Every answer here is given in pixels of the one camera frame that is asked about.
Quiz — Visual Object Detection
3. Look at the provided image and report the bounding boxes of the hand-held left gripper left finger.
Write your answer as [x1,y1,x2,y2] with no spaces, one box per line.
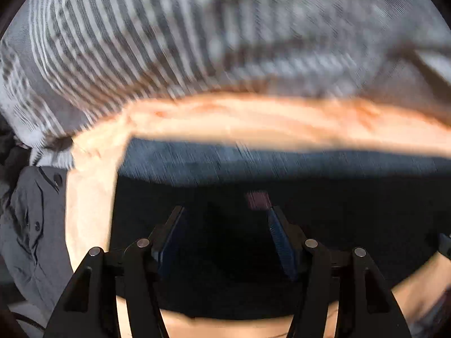
[44,205,185,338]

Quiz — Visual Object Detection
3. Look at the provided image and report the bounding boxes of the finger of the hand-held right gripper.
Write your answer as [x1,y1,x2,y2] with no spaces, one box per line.
[437,232,451,255]

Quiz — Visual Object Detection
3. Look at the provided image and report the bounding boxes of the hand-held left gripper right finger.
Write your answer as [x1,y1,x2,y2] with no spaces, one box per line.
[267,205,412,338]

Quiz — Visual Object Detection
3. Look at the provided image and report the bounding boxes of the black pants with grey waistband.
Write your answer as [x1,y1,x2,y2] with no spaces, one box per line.
[112,137,451,322]

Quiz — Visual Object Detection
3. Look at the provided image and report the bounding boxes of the orange blanket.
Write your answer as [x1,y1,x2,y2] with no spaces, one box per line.
[65,92,451,338]

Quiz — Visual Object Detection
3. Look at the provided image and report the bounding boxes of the grey button shirt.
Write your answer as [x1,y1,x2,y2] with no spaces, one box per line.
[0,165,76,312]

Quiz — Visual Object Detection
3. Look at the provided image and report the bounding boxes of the dark cloth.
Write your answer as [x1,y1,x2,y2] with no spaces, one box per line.
[0,114,34,187]

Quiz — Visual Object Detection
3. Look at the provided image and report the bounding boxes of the grey striped duvet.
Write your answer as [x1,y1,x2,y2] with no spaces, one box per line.
[0,0,451,170]

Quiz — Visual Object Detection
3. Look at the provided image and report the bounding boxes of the black cable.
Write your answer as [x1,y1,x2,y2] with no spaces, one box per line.
[10,310,46,332]

